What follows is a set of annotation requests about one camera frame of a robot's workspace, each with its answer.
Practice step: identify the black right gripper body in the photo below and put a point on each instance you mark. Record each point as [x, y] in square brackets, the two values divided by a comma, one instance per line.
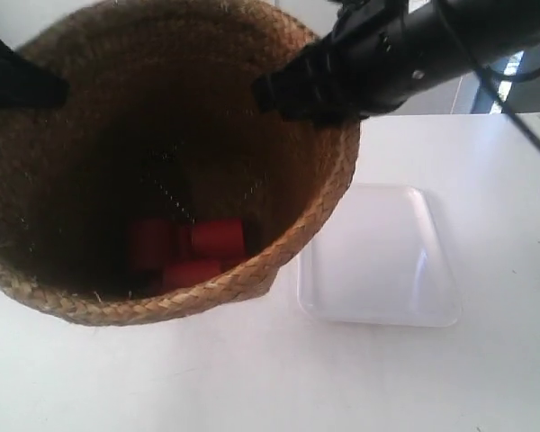
[369, 64]

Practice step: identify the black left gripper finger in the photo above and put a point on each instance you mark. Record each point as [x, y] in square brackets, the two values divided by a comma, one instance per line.
[25, 85]

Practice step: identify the brown woven wicker basket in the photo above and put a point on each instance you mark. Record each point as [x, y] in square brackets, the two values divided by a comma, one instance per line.
[159, 122]

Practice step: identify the red cylinder block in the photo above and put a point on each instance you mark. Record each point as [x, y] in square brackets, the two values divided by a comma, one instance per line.
[218, 238]
[150, 244]
[189, 273]

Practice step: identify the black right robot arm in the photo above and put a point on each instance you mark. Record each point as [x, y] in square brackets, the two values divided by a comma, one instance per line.
[466, 34]

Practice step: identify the white plastic tray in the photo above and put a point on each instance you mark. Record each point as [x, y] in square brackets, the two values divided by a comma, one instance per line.
[379, 260]

